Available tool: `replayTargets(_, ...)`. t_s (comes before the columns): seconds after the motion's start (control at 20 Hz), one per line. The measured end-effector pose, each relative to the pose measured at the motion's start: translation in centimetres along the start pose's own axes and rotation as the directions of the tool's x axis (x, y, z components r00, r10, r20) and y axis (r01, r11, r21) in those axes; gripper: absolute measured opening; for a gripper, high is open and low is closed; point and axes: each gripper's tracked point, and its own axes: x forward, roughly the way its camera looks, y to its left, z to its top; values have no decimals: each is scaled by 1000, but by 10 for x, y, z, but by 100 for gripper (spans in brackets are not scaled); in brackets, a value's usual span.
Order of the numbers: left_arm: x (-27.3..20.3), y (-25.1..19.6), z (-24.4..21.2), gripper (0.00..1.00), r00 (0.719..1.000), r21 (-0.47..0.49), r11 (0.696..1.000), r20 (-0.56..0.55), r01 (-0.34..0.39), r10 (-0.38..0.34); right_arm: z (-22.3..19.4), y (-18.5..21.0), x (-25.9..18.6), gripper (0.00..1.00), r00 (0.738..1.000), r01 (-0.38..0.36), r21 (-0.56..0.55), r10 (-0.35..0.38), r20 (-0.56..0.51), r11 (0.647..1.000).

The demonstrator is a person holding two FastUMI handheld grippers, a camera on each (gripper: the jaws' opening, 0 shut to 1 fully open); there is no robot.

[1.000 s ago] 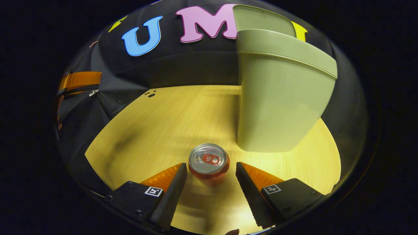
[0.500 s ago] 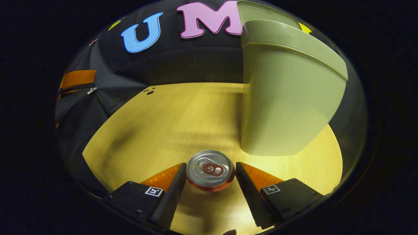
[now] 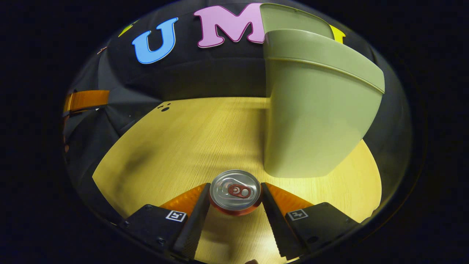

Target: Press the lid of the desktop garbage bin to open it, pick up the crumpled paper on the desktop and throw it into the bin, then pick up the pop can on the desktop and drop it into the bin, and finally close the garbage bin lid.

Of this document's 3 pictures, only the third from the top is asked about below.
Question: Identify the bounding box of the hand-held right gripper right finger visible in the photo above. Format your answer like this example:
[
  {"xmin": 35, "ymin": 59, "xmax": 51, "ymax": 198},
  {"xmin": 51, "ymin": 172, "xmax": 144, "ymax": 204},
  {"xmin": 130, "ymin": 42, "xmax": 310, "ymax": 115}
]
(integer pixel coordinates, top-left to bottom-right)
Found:
[{"xmin": 260, "ymin": 182, "xmax": 362, "ymax": 258}]

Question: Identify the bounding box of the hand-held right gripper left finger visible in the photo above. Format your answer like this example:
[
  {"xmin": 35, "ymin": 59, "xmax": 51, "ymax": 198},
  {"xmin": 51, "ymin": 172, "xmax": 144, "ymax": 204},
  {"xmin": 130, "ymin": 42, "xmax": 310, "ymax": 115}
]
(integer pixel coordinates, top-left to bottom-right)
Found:
[{"xmin": 118, "ymin": 182, "xmax": 212, "ymax": 260}]

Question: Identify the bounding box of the red pop can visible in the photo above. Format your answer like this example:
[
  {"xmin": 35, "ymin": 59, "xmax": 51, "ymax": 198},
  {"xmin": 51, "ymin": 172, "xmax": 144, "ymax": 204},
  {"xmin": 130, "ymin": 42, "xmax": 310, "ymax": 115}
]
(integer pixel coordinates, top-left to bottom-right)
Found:
[{"xmin": 209, "ymin": 169, "xmax": 263, "ymax": 216}]

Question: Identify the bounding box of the light green desktop garbage bin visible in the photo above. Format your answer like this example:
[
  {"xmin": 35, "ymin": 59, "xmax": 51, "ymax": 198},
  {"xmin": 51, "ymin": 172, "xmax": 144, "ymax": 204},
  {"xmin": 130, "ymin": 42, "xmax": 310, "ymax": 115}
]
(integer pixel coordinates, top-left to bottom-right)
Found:
[{"xmin": 259, "ymin": 3, "xmax": 385, "ymax": 179}]

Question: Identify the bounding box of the black backdrop cloth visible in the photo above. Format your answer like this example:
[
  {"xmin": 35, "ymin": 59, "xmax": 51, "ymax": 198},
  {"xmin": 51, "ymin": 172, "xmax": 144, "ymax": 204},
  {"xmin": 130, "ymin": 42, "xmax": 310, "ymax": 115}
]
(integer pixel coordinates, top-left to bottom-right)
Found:
[{"xmin": 62, "ymin": 0, "xmax": 413, "ymax": 220}]

